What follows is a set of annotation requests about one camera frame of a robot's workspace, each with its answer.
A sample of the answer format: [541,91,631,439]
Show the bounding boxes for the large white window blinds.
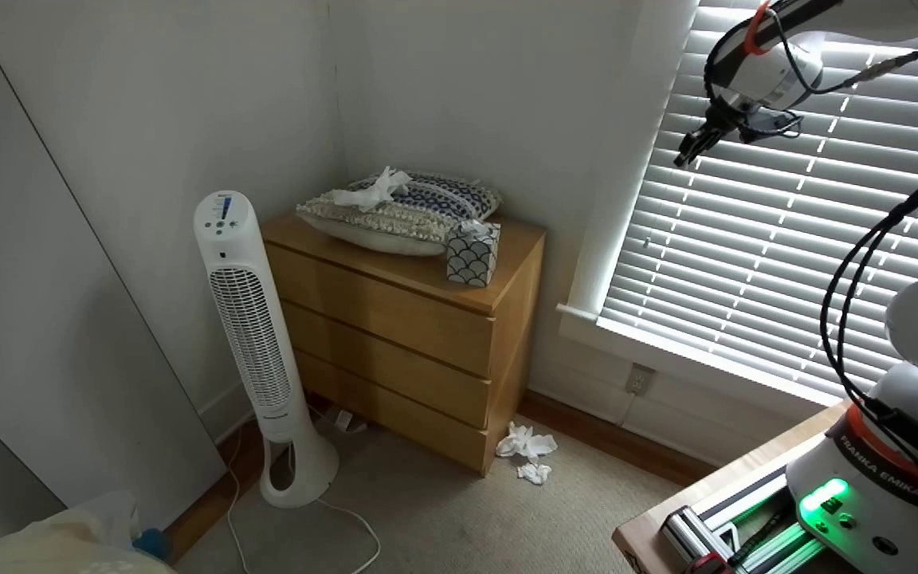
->
[595,0,918,409]

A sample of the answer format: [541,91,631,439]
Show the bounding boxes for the white window frame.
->
[556,0,848,415]

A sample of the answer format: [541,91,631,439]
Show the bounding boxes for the crumpled white tissue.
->
[494,419,562,491]

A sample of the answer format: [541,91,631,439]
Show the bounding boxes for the white tower fan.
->
[191,188,341,509]

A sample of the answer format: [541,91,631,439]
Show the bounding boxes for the patterned tissue box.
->
[443,216,504,290]

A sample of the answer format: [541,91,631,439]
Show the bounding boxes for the brown wooden baseboard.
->
[519,388,717,491]
[167,418,269,562]

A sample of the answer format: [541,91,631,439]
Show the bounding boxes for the bed with light bedding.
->
[0,489,183,574]

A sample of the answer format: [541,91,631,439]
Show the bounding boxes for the small blue object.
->
[130,527,175,565]

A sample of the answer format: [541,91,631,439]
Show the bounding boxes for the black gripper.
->
[672,91,804,168]

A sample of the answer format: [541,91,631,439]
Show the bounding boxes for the white cloth on pillow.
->
[327,162,415,210]

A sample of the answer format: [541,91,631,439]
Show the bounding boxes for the white wall outlet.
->
[626,360,659,400]

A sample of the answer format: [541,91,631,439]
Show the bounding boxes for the white basket on dresser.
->
[292,168,504,257]

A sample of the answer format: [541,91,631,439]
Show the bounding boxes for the white fan power cord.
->
[226,465,386,574]

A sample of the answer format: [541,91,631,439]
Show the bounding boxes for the wooden three-drawer dresser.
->
[262,207,548,479]

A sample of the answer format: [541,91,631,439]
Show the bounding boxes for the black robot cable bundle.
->
[818,147,918,473]

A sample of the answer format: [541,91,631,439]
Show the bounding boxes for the large white board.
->
[0,61,228,529]

